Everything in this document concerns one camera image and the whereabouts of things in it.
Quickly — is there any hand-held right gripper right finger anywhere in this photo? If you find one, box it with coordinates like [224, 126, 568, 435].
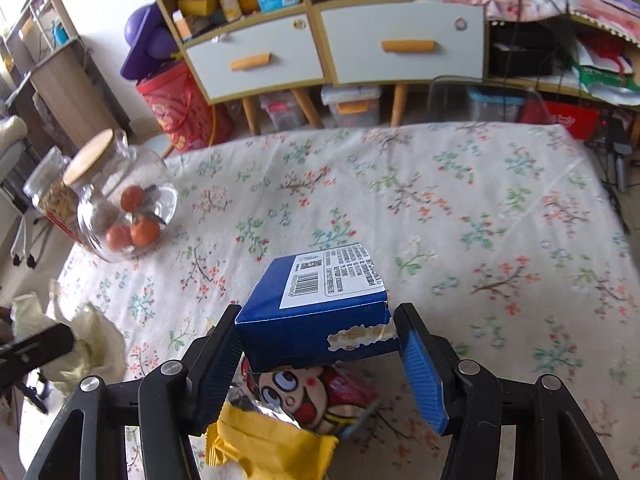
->
[392, 302, 621, 480]

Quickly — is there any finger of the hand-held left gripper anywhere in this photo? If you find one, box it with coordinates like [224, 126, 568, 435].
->
[0, 323, 76, 388]

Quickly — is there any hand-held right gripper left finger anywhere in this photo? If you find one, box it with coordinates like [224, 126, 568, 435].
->
[22, 304, 246, 480]

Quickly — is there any blue cardboard box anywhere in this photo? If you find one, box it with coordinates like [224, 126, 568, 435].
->
[234, 242, 392, 375]

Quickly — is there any crumpled cream paper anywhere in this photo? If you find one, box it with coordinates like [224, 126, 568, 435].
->
[11, 292, 126, 396]

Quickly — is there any yellow wrapper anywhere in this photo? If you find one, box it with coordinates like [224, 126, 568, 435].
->
[205, 402, 340, 480]

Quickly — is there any red cartoon snack packet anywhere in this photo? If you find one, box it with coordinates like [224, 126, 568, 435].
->
[240, 355, 381, 441]

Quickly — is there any small orange fruit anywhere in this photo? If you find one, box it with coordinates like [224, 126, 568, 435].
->
[121, 185, 147, 213]
[131, 215, 162, 247]
[106, 224, 133, 253]

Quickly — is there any glass jar with nuts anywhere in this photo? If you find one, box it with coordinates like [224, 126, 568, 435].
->
[22, 146, 81, 241]

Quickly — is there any glass jar wooden lid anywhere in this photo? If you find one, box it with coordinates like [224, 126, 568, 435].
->
[62, 128, 179, 264]

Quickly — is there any floral tablecloth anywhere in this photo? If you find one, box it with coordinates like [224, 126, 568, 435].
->
[20, 122, 640, 480]

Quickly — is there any white office chair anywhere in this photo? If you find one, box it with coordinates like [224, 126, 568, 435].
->
[0, 115, 51, 266]

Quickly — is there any clear plastic storage box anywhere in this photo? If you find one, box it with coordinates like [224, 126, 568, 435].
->
[257, 91, 307, 132]

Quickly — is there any red bucket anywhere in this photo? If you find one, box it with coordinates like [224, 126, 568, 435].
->
[136, 60, 236, 153]

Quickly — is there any clear plastic chair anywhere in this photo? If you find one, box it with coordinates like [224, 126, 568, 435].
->
[427, 75, 546, 123]

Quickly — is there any wooden shelf unit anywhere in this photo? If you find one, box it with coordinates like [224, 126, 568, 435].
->
[0, 0, 133, 151]

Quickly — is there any clear storage box blue lid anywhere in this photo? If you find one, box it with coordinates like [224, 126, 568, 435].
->
[467, 86, 526, 123]

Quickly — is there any clear storage box orange label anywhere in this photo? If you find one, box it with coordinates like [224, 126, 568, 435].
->
[321, 85, 382, 128]

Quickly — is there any grey power tool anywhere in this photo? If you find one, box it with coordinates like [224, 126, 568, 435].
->
[600, 120, 633, 191]

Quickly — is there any red box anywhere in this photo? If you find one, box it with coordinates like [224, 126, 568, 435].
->
[520, 101, 601, 141]

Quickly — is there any black box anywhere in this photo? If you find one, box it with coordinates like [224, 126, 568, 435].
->
[487, 22, 558, 78]

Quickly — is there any purple plastic toy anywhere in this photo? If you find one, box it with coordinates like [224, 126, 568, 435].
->
[121, 2, 186, 81]

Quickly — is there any pile of colourful bags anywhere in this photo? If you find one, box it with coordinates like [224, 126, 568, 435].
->
[570, 35, 640, 103]

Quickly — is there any yellow box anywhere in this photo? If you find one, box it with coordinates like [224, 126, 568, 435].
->
[177, 0, 218, 17]

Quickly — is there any white drawer orange handle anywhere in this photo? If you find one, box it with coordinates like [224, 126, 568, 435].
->
[185, 12, 326, 106]
[319, 0, 486, 86]

